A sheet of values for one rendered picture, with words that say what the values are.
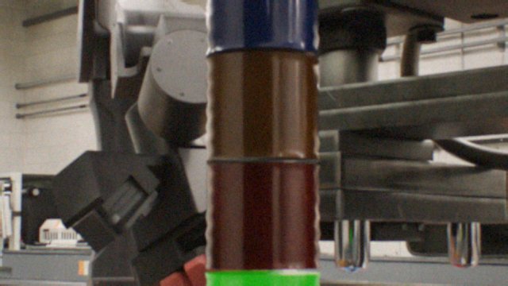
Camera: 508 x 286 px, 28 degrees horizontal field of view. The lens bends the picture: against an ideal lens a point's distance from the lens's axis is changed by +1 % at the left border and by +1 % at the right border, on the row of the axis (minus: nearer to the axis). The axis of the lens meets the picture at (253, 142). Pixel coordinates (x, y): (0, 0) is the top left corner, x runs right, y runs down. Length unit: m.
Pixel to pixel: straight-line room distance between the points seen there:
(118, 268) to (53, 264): 7.99
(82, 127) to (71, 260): 3.68
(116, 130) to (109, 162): 0.33
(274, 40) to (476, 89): 0.23
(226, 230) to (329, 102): 0.28
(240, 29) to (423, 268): 5.78
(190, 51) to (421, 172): 0.18
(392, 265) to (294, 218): 5.91
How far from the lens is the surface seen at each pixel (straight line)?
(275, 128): 0.32
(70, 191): 0.67
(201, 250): 0.68
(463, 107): 0.53
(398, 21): 0.62
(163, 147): 0.72
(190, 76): 0.66
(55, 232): 9.47
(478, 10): 0.62
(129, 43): 0.76
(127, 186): 0.67
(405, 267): 6.17
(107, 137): 0.99
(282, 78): 0.32
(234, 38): 0.32
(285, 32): 0.32
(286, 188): 0.32
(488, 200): 0.66
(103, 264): 0.97
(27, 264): 9.31
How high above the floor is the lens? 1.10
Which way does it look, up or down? 5 degrees up
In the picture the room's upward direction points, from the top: straight up
